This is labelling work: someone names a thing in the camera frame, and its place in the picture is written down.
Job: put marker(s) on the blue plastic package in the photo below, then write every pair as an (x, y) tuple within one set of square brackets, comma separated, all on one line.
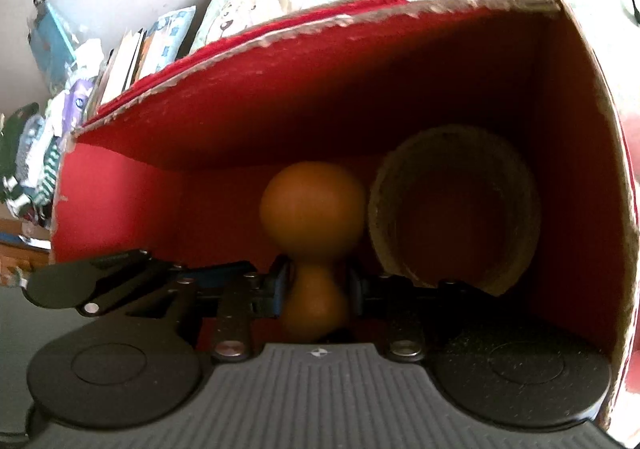
[(52, 44)]

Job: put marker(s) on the red cardboard box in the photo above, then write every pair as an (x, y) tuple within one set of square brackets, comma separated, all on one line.
[(177, 164)]

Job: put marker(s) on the blue patterned book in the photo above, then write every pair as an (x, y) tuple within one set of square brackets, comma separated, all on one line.
[(163, 41)]

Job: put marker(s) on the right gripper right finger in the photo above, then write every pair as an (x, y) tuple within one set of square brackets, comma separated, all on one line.
[(375, 301)]

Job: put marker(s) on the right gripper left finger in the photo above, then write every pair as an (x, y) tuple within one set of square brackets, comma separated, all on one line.
[(268, 290)]

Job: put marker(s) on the brown tape roll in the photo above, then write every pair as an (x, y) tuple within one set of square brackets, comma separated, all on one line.
[(455, 203)]

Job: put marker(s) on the standing books stack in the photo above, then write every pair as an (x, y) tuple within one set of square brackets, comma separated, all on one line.
[(117, 74)]

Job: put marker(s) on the wooden gourd massager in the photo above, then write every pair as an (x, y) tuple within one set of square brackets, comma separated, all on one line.
[(315, 213)]

